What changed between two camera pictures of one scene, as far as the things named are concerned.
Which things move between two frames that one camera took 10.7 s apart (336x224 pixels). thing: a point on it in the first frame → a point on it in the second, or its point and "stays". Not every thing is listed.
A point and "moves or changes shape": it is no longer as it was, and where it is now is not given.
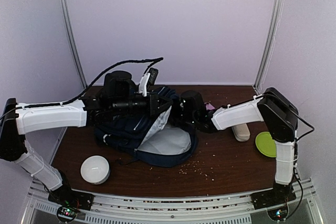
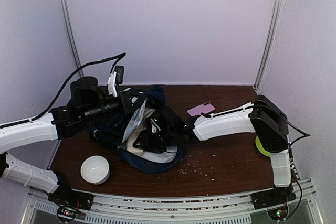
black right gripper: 177,123 → 146,142
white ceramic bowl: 95,169 stays
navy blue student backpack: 155,139 moves or changes shape
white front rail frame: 196,208 stays
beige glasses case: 241,132 → 130,140
